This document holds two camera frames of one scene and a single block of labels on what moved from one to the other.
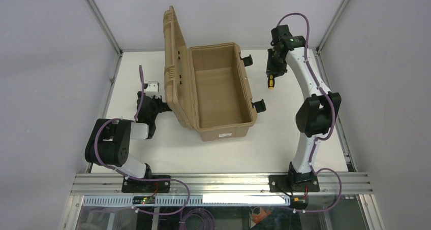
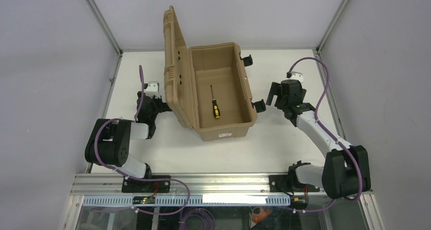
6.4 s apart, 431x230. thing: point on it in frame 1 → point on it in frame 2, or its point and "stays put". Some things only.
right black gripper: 274,66 → 278,93
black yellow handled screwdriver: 271,81 → 216,109
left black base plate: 134,186 stays put
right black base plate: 300,182 stays put
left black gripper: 154,105 stays put
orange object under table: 259,218 stays put
